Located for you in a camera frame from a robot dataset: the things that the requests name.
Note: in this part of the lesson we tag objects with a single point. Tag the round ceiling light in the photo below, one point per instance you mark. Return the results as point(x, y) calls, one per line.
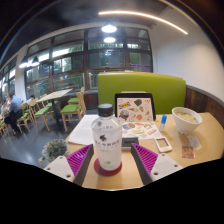
point(109, 40)
point(109, 28)

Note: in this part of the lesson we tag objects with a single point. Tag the wooden dining table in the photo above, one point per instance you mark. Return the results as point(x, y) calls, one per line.
point(55, 95)

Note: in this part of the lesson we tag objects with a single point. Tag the white pendant lamp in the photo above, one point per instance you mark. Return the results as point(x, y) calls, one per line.
point(23, 64)
point(35, 62)

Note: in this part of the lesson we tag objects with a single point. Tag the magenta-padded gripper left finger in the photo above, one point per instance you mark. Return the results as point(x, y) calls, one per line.
point(60, 166)

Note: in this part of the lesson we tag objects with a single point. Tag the wooden chairs with green cushions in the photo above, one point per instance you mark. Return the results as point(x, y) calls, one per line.
point(70, 108)

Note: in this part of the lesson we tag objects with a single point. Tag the long curved light strip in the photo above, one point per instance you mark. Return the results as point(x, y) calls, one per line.
point(143, 15)

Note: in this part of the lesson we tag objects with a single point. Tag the person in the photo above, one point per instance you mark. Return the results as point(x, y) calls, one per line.
point(15, 108)
point(4, 107)

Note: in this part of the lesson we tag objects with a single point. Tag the white paper sheets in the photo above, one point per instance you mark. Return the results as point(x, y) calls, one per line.
point(83, 131)

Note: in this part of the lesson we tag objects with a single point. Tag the white sachet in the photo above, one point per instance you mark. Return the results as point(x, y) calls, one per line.
point(194, 142)

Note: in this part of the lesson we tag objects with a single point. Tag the red sachet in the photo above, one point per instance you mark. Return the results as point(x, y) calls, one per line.
point(188, 152)

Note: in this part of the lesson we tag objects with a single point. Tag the white bowl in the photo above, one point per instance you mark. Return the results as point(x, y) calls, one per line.
point(186, 121)

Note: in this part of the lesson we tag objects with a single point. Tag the small blue-capped white tube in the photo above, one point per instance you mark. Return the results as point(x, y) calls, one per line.
point(163, 123)

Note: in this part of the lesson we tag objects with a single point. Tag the speckled grey ceramic mug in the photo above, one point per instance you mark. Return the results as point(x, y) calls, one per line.
point(55, 150)

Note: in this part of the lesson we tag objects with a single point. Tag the black tablet covered with stickers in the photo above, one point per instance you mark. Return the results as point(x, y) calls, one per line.
point(135, 108)

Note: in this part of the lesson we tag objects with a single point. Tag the small white flat device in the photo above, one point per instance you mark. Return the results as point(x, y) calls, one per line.
point(163, 144)

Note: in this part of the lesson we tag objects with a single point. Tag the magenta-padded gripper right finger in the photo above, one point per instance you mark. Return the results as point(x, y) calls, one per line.
point(164, 165)

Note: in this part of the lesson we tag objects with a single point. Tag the clear plastic bottle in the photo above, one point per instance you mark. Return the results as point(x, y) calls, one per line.
point(106, 140)

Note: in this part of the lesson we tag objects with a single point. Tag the small dark flat device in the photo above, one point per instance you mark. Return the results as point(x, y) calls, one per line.
point(128, 141)

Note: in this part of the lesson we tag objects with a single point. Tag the flat round red coaster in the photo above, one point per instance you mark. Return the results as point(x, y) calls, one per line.
point(108, 172)

